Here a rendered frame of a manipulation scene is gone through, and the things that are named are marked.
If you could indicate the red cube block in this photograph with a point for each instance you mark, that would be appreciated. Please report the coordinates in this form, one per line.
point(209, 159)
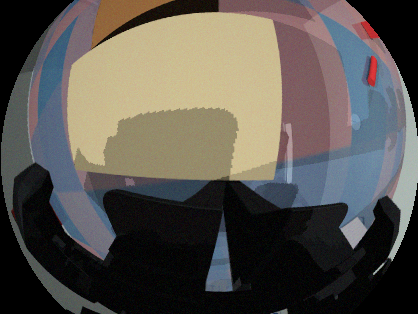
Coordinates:
point(369, 30)

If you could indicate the red cylinder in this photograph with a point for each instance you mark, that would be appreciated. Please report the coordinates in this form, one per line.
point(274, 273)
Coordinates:
point(372, 71)

